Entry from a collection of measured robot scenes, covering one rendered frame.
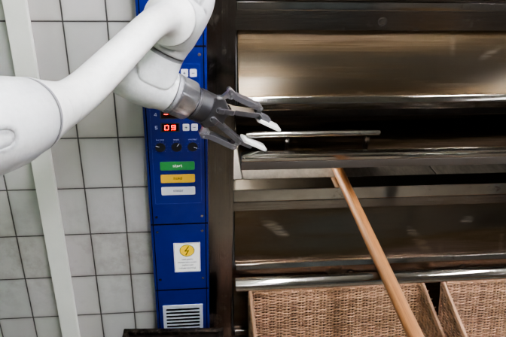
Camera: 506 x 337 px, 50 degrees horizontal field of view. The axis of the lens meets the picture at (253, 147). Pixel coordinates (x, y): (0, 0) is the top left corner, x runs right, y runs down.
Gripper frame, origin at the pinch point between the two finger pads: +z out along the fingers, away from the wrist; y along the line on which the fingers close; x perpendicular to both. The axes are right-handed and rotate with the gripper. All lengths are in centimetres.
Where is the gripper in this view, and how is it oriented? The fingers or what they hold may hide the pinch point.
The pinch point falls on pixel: (261, 133)
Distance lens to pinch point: 131.0
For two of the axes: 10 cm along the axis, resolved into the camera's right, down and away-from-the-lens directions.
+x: 3.2, 5.3, -7.8
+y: -5.5, 7.8, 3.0
